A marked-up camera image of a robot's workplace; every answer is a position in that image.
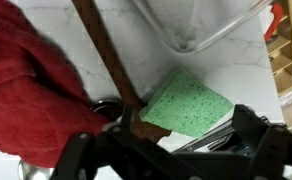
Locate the clear plastic sponge holder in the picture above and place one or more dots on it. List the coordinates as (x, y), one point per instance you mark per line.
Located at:
(199, 23)

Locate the green sponge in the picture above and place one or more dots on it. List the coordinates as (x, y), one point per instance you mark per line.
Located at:
(186, 103)

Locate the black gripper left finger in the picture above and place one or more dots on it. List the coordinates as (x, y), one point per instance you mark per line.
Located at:
(86, 156)

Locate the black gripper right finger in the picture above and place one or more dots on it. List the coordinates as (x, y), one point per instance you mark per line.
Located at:
(272, 146)

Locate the small metal spoon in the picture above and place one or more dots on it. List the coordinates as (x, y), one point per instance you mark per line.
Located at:
(107, 109)

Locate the red cloth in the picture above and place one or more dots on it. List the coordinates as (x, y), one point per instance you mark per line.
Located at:
(29, 93)

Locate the wooden cutlery organizer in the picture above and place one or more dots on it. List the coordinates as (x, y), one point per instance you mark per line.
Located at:
(286, 63)

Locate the wooden spoon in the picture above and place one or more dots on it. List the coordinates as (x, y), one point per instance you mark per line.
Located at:
(106, 50)

